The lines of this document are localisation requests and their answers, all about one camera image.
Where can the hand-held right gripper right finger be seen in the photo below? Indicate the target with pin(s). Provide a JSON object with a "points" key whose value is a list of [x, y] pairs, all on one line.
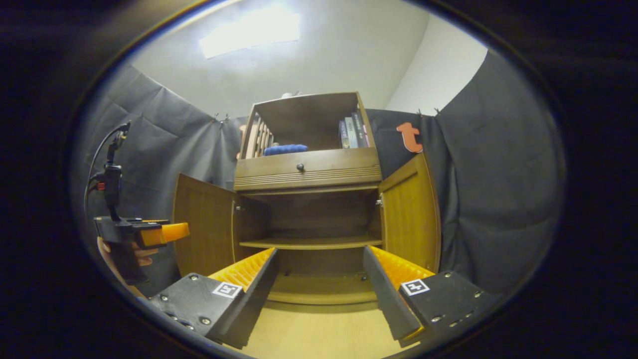
{"points": [[386, 299]]}

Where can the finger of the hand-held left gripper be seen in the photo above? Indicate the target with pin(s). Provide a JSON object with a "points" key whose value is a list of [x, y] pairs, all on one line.
{"points": [[167, 233]]}

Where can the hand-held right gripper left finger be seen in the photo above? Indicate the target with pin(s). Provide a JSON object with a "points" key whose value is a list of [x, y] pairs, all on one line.
{"points": [[259, 299]]}

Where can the wooden cabinet door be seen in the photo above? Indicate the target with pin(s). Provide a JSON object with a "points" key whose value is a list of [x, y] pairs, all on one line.
{"points": [[204, 224], [408, 214]]}

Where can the wooden double-door shoe cabinet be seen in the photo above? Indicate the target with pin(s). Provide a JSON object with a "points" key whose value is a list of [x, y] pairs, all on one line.
{"points": [[309, 243]]}

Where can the blue folded towel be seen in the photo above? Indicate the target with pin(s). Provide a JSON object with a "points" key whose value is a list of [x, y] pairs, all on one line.
{"points": [[284, 149]]}

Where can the wooden drawer with black knob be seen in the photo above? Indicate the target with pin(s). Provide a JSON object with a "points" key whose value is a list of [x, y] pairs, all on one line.
{"points": [[329, 167]]}

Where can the black backdrop cloth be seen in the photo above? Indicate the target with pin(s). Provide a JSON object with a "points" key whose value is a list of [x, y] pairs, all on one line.
{"points": [[488, 174]]}

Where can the grey book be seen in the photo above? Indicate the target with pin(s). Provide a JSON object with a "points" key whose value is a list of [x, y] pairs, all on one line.
{"points": [[352, 133]]}

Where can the white and blue book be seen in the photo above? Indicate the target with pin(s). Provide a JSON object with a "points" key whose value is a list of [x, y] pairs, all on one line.
{"points": [[343, 135]]}

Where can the small grey object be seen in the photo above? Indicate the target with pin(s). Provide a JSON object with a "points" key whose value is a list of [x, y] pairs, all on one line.
{"points": [[288, 94]]}

